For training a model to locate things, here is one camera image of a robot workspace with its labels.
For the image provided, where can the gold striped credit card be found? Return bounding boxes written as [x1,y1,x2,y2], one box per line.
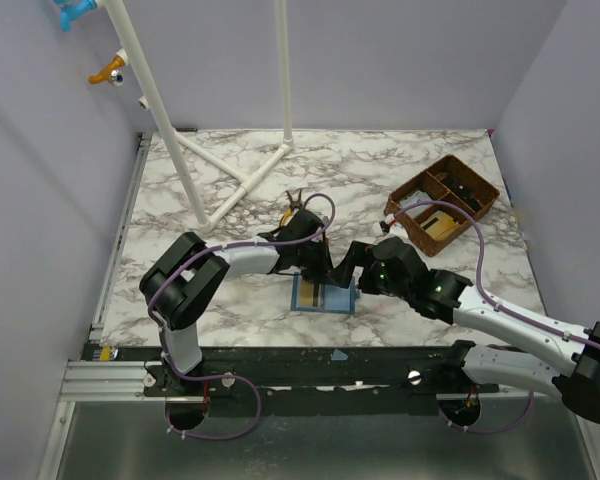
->
[296,281,324,308]

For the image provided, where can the blue card holder wallet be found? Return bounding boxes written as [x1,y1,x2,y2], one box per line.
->
[290,275,359,314]

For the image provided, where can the gold VIP credit card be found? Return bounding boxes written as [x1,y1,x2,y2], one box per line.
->
[420,210,459,241]

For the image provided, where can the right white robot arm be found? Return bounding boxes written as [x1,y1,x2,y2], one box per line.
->
[326,237,600,424]

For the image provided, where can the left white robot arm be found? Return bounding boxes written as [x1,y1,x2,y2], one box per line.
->
[139,209,330,395]

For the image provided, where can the brown woven basket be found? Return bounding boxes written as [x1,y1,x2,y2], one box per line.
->
[384,155,499,257]

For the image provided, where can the white packets in basket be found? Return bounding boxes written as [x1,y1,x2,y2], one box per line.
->
[399,190,431,208]

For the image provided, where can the black item in basket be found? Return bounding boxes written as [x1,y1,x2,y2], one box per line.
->
[435,172,482,212]

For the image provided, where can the orange brass tap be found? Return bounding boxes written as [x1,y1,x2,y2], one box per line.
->
[87,48,128,86]

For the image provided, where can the yellow handled pliers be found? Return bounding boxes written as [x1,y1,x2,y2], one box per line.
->
[279,188,303,227]

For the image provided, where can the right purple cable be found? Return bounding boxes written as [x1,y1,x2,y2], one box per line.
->
[389,200,600,435]

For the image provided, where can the purple cable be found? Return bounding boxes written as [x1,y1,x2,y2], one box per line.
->
[147,193,337,442]
[389,200,600,435]

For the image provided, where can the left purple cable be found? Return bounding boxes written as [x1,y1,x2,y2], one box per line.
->
[147,193,337,442]

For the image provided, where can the white PVC pipe frame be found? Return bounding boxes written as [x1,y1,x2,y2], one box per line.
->
[98,1,294,232]

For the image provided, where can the aluminium extrusion rail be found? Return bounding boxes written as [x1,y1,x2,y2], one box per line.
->
[59,361,146,402]

